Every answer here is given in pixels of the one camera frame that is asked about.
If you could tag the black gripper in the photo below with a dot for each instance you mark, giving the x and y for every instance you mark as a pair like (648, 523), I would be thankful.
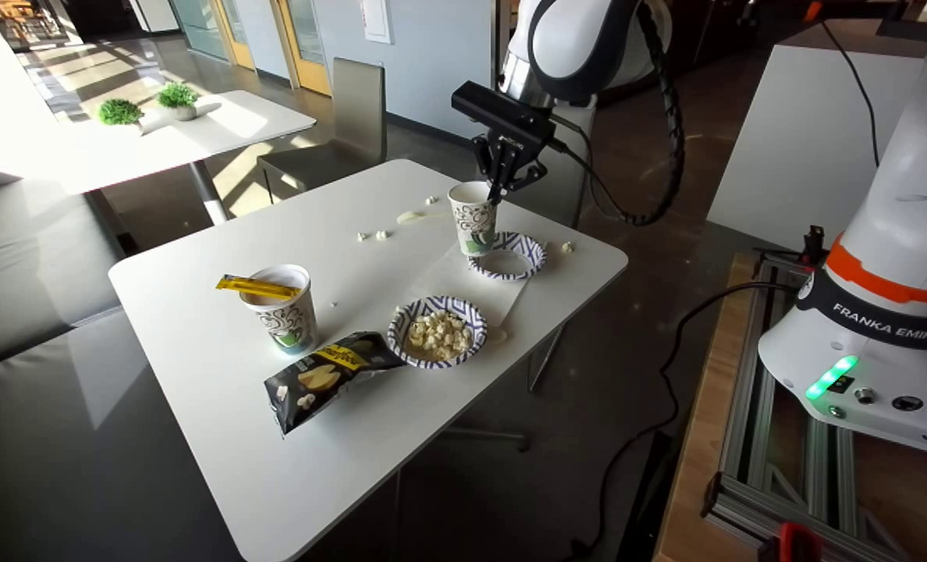
(509, 150)

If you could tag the patterned paper coffee cup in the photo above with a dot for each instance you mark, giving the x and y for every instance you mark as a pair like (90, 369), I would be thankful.
(471, 218)

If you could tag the empty patterned paper bowl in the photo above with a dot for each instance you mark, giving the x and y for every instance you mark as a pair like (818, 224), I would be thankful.
(519, 260)

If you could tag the patterned bowl with popcorn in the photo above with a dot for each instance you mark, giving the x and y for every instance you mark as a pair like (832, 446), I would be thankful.
(399, 346)

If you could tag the patterned paper cup with packet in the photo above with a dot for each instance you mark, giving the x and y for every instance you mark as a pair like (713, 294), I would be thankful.
(291, 316)

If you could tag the popcorn piece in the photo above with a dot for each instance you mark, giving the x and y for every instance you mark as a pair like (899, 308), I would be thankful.
(409, 215)
(433, 202)
(363, 239)
(380, 236)
(565, 247)

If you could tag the popcorn heap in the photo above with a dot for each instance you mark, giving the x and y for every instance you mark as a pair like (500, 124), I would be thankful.
(439, 333)

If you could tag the white paper notice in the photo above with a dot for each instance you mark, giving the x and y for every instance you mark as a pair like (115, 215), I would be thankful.
(375, 20)

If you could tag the yellow framed door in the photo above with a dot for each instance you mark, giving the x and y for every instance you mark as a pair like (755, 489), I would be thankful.
(307, 41)

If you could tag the black snack bag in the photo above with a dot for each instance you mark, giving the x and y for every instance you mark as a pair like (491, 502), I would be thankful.
(327, 374)

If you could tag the yellow packet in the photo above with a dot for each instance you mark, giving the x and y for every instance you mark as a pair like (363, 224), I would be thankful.
(246, 287)

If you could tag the wooden platform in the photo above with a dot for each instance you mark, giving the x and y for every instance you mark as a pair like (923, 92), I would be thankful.
(705, 417)

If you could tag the white table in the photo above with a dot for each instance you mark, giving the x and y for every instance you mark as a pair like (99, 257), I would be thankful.
(169, 140)

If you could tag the green plant in white pot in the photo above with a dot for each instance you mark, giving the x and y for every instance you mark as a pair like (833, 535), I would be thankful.
(180, 96)

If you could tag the red clamp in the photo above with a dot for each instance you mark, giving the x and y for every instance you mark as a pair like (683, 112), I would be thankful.
(794, 544)

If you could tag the grey bench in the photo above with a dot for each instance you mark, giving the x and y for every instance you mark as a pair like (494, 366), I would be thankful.
(46, 417)

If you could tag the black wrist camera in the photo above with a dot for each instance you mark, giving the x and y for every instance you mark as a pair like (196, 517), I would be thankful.
(503, 112)

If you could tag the aluminium mounting frame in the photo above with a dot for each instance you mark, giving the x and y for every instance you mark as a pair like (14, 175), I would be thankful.
(785, 458)

